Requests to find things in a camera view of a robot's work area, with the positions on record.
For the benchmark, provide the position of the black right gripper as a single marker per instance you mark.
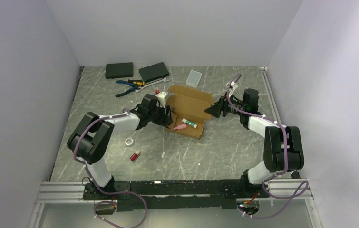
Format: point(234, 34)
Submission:
point(222, 106)

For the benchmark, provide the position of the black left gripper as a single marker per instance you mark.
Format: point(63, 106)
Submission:
point(165, 120)

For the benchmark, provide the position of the green white glue stick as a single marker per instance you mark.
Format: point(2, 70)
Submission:
point(189, 123)

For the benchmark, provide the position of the pink plastic tube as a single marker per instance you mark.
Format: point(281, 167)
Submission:
point(180, 127)

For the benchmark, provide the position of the brown cardboard paper box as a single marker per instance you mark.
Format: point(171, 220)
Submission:
point(190, 104)

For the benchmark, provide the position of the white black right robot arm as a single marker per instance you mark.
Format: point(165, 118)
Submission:
point(282, 151)

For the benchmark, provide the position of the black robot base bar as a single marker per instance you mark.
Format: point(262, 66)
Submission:
point(181, 194)

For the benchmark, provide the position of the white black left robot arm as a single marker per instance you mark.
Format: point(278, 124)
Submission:
point(90, 139)

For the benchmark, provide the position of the black flat box right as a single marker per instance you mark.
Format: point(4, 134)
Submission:
point(154, 72)

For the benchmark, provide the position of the black flat box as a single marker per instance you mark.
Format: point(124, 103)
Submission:
point(154, 72)
point(119, 70)

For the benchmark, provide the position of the black flat box left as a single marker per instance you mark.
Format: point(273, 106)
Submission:
point(119, 70)

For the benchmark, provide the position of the silver wrench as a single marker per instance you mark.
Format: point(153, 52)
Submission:
point(166, 79)

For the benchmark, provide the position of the translucent white plastic container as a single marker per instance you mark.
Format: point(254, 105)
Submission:
point(193, 79)

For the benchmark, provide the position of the silver tape roll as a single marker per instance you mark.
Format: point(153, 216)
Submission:
point(129, 142)

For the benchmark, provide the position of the small red bottle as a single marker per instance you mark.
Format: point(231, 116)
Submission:
point(135, 155)

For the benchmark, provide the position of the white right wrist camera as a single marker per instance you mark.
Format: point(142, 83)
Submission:
point(231, 87)

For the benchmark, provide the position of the blue handled pliers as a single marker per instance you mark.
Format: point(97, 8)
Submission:
point(129, 87)

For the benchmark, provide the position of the aluminium frame rail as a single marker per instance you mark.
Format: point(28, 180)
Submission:
point(72, 192)

